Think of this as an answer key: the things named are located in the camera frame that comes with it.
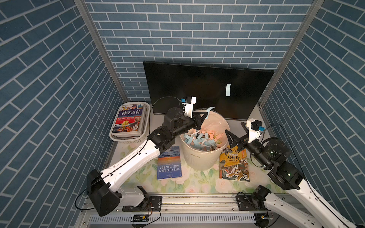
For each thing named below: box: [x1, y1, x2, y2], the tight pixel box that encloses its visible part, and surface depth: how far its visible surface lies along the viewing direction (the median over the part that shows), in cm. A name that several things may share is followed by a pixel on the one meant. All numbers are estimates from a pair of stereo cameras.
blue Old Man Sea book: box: [157, 145, 183, 181], surface depth 88 cm
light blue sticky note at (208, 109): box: [206, 106, 216, 120], surface depth 66 cm
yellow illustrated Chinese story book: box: [219, 145, 250, 182], surface depth 87 cm
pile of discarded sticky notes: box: [183, 130, 222, 151], surface depth 86 cm
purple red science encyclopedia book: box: [111, 103, 147, 138], surface depth 98 cm
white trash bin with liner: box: [179, 109, 231, 171], surface depth 84 cm
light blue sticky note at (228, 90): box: [226, 83, 232, 97], surface depth 72 cm
